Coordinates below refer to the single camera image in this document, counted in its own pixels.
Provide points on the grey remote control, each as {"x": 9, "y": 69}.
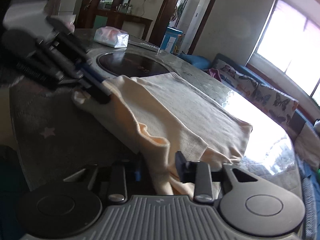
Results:
{"x": 144, "y": 45}

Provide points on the window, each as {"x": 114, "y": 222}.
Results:
{"x": 290, "y": 43}

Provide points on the magenta cloth on sofa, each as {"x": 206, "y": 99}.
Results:
{"x": 214, "y": 73}

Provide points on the blue sofa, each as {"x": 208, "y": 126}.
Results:
{"x": 298, "y": 120}

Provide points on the butterfly pillow left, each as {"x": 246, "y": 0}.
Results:
{"x": 245, "y": 85}

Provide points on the butterfly pillow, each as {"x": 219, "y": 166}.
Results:
{"x": 277, "y": 105}
{"x": 245, "y": 85}

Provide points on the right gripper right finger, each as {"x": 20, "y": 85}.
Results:
{"x": 246, "y": 202}

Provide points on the black round induction cooktop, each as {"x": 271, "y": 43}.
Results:
{"x": 129, "y": 64}

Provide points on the cream sweatshirt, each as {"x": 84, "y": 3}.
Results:
{"x": 160, "y": 115}

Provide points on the tissue pack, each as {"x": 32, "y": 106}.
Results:
{"x": 112, "y": 37}

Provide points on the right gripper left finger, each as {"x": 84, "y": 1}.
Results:
{"x": 73, "y": 205}

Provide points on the butterfly pillow right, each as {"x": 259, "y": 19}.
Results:
{"x": 277, "y": 105}

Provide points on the blue cabinet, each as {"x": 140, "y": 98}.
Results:
{"x": 170, "y": 38}

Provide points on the dark wooden cabinet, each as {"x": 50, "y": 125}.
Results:
{"x": 100, "y": 13}

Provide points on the grey cushion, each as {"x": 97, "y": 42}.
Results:
{"x": 307, "y": 146}

